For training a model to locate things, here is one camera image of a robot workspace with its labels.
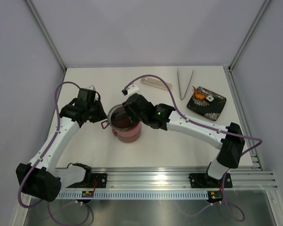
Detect orange shrimp on tray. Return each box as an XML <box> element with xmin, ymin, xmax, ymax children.
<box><xmin>193</xmin><ymin>86</ymin><xmax>207</xmax><ymax>100</ymax></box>

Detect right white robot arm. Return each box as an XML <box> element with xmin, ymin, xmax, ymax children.
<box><xmin>122</xmin><ymin>93</ymin><xmax>245</xmax><ymax>186</ymax></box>

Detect pink steel bowl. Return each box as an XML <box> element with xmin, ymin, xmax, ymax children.
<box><xmin>112</xmin><ymin>122</ymin><xmax>142</xmax><ymax>136</ymax></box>

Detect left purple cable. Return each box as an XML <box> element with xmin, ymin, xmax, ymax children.
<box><xmin>17</xmin><ymin>81</ymin><xmax>95</xmax><ymax>224</ymax></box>

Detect metal tongs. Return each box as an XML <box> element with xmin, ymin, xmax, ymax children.
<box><xmin>177</xmin><ymin>66</ymin><xmax>194</xmax><ymax>101</ymax></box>

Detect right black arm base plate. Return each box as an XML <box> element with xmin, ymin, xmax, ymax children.
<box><xmin>188</xmin><ymin>173</ymin><xmax>233</xmax><ymax>188</ymax></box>

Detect dark red steel bowl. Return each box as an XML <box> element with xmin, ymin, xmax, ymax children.
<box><xmin>117</xmin><ymin>130</ymin><xmax>142</xmax><ymax>143</ymax></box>

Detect grey transparent lid with handle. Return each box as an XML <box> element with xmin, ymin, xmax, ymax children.
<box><xmin>101</xmin><ymin>104</ymin><xmax>138</xmax><ymax>131</ymax></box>

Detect black floral food tray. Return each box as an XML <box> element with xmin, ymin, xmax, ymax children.
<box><xmin>186</xmin><ymin>87</ymin><xmax>227</xmax><ymax>121</ymax></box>

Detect aluminium front rail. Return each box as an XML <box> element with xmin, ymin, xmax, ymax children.
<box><xmin>22</xmin><ymin>166</ymin><xmax>278</xmax><ymax>191</ymax></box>

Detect white slotted cable duct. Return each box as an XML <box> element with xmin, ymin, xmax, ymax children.
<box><xmin>56</xmin><ymin>189</ymin><xmax>208</xmax><ymax>200</ymax></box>

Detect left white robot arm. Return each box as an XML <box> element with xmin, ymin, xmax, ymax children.
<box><xmin>16</xmin><ymin>88</ymin><xmax>107</xmax><ymax>202</ymax></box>

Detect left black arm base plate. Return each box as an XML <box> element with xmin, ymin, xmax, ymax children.
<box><xmin>68</xmin><ymin>173</ymin><xmax>108</xmax><ymax>188</ymax></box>

